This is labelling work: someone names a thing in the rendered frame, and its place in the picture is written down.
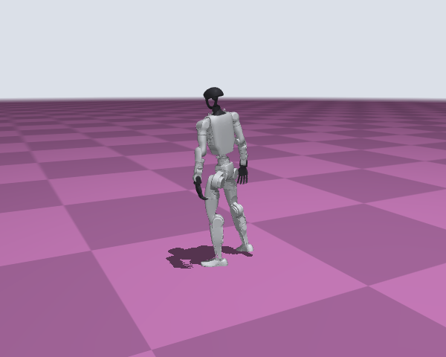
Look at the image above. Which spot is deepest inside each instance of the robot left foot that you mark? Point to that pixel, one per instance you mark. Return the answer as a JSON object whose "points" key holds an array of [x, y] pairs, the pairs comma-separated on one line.
{"points": [[213, 262]]}

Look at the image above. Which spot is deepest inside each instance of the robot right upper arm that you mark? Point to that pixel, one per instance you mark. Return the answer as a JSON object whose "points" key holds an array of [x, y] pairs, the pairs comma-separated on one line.
{"points": [[239, 139]]}

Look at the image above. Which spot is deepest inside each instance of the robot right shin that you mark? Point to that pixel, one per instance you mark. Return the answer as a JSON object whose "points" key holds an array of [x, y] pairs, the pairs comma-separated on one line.
{"points": [[241, 227]]}

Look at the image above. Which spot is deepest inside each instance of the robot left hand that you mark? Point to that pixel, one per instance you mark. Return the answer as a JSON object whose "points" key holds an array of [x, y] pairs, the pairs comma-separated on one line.
{"points": [[198, 187]]}

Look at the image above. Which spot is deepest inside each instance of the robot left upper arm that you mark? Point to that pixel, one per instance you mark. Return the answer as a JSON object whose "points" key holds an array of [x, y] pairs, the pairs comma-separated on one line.
{"points": [[202, 126]]}

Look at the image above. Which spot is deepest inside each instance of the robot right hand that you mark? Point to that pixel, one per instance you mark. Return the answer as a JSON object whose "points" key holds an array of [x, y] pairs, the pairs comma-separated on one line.
{"points": [[243, 172]]}

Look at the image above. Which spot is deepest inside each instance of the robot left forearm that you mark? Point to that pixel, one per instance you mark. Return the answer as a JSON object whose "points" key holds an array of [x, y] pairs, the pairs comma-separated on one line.
{"points": [[199, 162]]}

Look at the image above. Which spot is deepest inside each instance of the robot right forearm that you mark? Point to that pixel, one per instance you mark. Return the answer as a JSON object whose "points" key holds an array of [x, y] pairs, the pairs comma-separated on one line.
{"points": [[243, 153]]}

